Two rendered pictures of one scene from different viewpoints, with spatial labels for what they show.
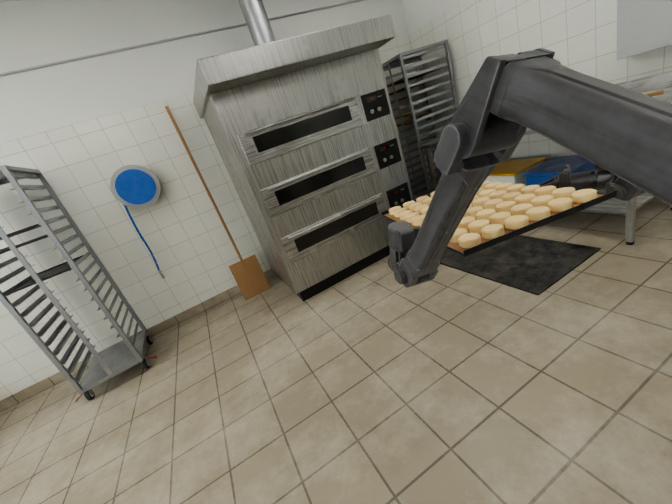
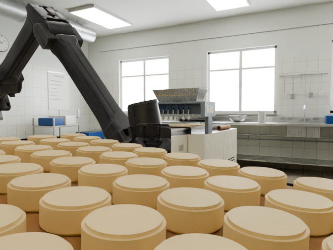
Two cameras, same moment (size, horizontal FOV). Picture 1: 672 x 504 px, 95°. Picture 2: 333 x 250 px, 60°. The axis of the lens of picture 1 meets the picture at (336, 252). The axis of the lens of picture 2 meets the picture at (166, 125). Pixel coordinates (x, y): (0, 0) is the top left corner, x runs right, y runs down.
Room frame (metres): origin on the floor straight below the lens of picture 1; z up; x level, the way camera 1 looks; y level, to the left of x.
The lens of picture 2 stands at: (1.22, -0.57, 1.07)
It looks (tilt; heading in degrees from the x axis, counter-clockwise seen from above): 3 degrees down; 137
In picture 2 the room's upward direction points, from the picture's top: straight up
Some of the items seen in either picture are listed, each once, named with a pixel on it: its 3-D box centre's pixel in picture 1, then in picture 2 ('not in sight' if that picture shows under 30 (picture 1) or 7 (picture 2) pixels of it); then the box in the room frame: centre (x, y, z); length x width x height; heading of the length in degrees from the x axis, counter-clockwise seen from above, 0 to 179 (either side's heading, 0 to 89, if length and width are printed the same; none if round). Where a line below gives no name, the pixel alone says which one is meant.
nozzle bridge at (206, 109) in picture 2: not in sight; (180, 117); (-1.06, 1.76, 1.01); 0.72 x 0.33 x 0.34; 19
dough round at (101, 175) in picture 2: not in sight; (103, 177); (0.96, -0.42, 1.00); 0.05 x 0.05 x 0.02
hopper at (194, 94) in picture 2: not in sight; (180, 95); (-1.06, 1.76, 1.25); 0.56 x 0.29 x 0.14; 19
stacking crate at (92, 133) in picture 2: not in sight; (90, 135); (-5.13, 2.82, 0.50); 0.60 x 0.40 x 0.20; 112
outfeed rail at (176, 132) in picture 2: not in sight; (195, 129); (-0.96, 1.91, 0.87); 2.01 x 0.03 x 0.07; 109
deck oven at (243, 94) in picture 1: (319, 173); not in sight; (3.16, -0.11, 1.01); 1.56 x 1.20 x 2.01; 110
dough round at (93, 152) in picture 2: not in sight; (94, 155); (0.84, -0.36, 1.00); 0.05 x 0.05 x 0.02
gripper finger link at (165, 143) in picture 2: not in sight; (152, 159); (0.83, -0.24, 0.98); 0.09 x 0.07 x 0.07; 139
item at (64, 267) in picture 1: (52, 271); not in sight; (2.53, 2.20, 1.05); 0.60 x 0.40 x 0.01; 23
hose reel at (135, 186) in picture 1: (155, 221); not in sight; (3.15, 1.57, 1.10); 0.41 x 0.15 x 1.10; 110
